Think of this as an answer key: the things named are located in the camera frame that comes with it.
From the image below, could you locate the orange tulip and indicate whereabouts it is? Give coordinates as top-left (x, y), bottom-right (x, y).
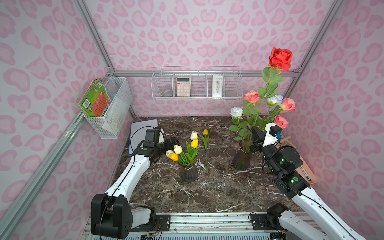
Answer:
top-left (169, 153), bottom-right (190, 167)

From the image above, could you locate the pink rose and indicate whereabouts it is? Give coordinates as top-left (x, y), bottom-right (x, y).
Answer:
top-left (274, 115), bottom-right (289, 129)
top-left (243, 91), bottom-right (261, 127)
top-left (280, 98), bottom-right (296, 113)

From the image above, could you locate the cream white tulip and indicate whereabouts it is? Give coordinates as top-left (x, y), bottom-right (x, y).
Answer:
top-left (174, 145), bottom-right (190, 166)
top-left (190, 131), bottom-right (198, 141)

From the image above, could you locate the purple glass vase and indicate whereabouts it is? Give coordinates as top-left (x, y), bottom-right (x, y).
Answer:
top-left (179, 158), bottom-right (198, 183)
top-left (232, 141), bottom-right (255, 171)

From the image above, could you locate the white rose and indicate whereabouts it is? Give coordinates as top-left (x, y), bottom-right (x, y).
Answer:
top-left (229, 107), bottom-right (249, 152)
top-left (267, 95), bottom-right (284, 107)

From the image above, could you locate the blue framed whiteboard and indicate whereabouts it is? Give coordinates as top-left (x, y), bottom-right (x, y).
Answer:
top-left (128, 119), bottom-right (159, 156)

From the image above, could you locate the small yellow tulip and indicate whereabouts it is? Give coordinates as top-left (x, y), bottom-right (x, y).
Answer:
top-left (202, 129), bottom-right (210, 172)

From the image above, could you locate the red rose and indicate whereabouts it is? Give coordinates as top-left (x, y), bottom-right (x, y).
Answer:
top-left (255, 47), bottom-right (293, 130)

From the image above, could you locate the wooden easel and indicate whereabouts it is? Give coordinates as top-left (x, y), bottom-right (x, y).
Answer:
top-left (280, 136), bottom-right (292, 146)

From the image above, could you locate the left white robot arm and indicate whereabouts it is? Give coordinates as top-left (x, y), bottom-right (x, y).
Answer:
top-left (91, 127), bottom-right (180, 240)

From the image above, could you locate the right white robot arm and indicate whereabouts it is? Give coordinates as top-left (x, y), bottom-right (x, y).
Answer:
top-left (251, 123), bottom-right (363, 240)

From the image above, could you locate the pink calculator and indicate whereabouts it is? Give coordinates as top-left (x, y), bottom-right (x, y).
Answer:
top-left (176, 77), bottom-right (191, 97)

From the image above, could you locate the white mesh side basket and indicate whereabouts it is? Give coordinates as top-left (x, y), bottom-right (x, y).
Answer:
top-left (84, 77), bottom-right (133, 140)

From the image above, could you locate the pink eraser holder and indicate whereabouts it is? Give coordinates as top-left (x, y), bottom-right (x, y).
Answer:
top-left (296, 156), bottom-right (317, 185)

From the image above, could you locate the white remote control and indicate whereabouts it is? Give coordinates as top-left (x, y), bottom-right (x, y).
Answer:
top-left (212, 75), bottom-right (224, 98)

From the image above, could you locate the green red booklet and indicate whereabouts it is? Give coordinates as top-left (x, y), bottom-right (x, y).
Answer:
top-left (79, 79), bottom-right (112, 117)

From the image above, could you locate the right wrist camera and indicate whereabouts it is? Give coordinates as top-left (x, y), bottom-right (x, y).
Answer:
top-left (263, 123), bottom-right (283, 147)

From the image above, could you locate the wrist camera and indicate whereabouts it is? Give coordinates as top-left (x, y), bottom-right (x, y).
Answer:
top-left (263, 123), bottom-right (283, 147)
top-left (143, 127), bottom-right (163, 148)

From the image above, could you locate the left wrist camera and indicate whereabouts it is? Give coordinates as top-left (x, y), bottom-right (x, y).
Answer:
top-left (143, 127), bottom-right (163, 148)

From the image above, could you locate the white wire wall basket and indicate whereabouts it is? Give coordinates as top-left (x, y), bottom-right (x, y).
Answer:
top-left (151, 66), bottom-right (244, 100)

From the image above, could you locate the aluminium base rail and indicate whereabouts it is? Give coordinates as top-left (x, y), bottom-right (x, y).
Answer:
top-left (82, 211), bottom-right (343, 240)

